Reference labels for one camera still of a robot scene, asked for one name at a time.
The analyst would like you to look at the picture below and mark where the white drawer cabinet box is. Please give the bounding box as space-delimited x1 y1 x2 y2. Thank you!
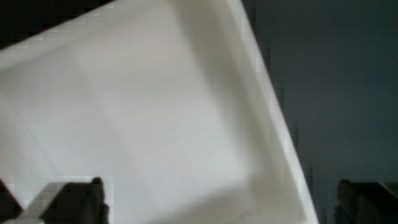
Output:
0 0 318 224

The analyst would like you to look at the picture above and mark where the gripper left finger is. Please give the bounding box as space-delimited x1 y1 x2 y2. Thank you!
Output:
0 176 114 224

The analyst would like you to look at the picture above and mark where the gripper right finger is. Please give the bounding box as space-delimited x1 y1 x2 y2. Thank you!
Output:
334 179 398 224

